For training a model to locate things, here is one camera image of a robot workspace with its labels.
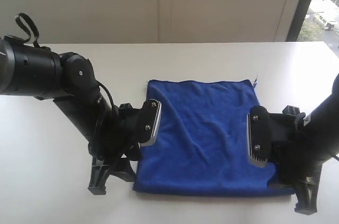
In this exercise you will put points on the blue microfiber towel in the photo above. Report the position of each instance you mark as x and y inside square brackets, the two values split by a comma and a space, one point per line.
[201, 146]

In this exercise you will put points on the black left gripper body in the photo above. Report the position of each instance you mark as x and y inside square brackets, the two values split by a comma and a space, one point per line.
[109, 131]

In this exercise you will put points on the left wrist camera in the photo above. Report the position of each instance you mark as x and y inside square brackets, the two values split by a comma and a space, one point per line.
[142, 125]

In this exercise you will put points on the dark window frame post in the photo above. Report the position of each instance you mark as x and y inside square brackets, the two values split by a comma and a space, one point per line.
[298, 20]

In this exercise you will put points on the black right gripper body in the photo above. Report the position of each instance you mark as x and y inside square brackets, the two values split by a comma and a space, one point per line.
[298, 158]

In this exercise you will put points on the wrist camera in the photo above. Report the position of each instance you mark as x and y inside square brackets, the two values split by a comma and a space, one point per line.
[258, 136]
[142, 125]

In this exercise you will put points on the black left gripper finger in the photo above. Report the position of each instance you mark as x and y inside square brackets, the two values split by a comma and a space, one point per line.
[100, 171]
[123, 170]

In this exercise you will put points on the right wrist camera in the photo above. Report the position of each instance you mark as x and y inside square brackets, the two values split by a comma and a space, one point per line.
[258, 136]

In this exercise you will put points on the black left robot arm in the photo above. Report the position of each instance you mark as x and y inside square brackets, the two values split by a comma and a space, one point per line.
[68, 80]

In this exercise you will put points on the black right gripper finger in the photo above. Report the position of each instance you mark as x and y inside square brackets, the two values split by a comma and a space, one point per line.
[306, 189]

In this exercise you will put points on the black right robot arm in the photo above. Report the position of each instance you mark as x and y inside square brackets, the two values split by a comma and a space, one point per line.
[323, 123]

